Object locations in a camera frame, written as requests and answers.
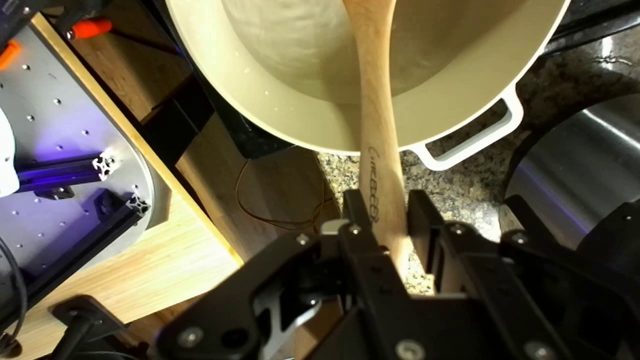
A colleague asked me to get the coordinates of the black aluminium extrusion bar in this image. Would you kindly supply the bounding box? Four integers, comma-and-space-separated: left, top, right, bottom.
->
0, 192, 151, 331
11, 149, 126, 200

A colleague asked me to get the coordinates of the silver black pressure cooker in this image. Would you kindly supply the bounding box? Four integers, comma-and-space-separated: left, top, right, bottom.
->
502, 92, 640, 255

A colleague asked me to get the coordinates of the wooden cooking spoon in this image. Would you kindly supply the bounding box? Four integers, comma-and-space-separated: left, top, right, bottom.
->
339, 0, 418, 268

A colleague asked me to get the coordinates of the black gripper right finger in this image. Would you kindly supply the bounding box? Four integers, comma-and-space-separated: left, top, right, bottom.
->
405, 188, 640, 360

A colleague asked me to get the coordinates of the grey metal base plate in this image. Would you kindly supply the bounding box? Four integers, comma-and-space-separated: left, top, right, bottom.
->
0, 24, 155, 296

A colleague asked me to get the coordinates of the thin brown cord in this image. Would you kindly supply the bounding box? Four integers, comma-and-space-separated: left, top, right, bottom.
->
231, 158, 344, 231

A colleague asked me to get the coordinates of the wooden mounting board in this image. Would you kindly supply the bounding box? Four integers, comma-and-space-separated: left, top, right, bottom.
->
0, 13, 243, 360

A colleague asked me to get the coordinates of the orange clamp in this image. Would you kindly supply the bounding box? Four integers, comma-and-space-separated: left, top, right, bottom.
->
67, 18, 116, 42
0, 38, 26, 72

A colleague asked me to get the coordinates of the white pot with handles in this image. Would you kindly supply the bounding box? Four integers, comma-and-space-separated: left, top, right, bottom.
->
161, 0, 573, 173

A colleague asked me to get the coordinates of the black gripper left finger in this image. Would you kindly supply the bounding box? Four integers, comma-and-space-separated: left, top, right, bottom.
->
151, 188, 415, 360

